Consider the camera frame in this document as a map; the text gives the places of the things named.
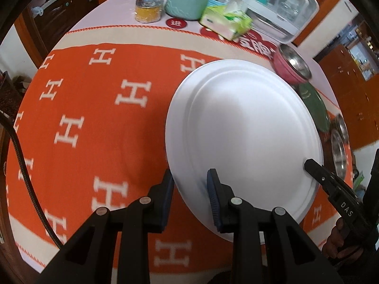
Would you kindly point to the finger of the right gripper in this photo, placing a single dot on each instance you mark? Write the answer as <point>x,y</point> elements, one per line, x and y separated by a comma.
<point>360,215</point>

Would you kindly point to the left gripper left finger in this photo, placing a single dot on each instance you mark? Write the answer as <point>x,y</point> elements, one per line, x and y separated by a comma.
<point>88,255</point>

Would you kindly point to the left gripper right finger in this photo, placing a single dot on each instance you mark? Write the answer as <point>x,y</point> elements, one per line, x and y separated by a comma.
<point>268,246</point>

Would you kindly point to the large steel bowl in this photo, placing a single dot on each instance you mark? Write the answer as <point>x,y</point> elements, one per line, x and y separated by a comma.
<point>338,138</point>

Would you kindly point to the green plate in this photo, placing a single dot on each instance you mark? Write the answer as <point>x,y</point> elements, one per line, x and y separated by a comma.
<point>315,105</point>

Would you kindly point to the white paper plate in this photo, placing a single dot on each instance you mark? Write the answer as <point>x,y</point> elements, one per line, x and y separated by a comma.
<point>248,124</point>

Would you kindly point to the pink steel bowl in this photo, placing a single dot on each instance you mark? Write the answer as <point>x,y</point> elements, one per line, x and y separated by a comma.
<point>290,66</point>

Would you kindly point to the right hand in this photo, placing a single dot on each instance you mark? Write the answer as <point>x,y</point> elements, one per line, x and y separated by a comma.
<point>334,247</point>

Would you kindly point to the orange H-pattern blanket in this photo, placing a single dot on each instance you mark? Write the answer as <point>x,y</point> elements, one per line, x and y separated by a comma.
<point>92,129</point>

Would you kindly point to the white clear storage box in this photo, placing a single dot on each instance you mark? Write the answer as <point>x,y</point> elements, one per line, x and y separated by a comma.
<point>281,20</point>

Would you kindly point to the green tissue pack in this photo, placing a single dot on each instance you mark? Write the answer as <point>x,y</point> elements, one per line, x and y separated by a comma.
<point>228,21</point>

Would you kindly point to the wrapped yellow container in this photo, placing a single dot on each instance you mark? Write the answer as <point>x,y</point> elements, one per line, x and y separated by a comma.
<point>148,11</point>

